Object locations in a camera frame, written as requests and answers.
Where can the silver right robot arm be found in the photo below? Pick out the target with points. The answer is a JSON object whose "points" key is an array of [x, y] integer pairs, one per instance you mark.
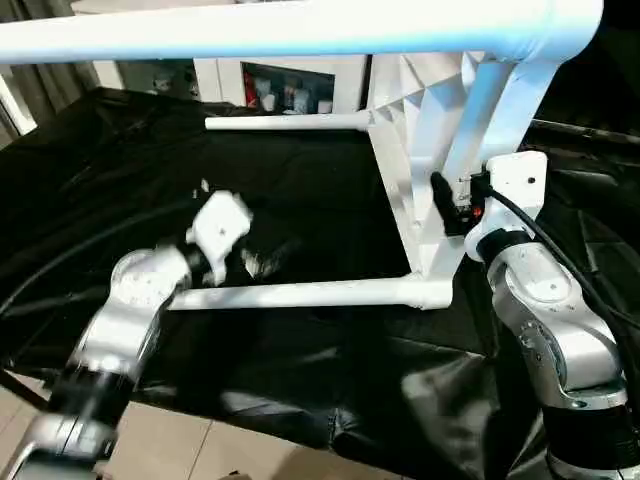
{"points": [[545, 310]]}

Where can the white plastic table leg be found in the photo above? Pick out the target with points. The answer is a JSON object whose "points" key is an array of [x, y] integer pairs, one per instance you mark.
{"points": [[300, 295], [280, 122], [250, 30]]}

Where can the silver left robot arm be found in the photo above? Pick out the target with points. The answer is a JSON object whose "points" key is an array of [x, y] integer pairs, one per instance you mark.
{"points": [[125, 310]]}

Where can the black mat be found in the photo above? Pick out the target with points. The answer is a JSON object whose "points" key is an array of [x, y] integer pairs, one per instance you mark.
{"points": [[300, 200]]}

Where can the white plastic table top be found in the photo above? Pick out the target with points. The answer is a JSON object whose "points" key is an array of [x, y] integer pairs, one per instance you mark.
{"points": [[400, 150]]}

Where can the grey curtain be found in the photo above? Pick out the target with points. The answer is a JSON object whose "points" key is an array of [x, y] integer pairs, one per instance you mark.
{"points": [[45, 95]]}

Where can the silver metal bar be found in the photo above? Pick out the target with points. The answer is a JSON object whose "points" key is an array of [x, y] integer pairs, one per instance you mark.
{"points": [[590, 129]]}

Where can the red fire extinguisher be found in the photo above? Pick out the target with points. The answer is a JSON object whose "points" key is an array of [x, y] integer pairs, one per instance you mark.
{"points": [[251, 90]]}

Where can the white cabinet with windows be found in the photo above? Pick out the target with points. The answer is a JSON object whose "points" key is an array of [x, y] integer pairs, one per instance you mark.
{"points": [[220, 80]]}

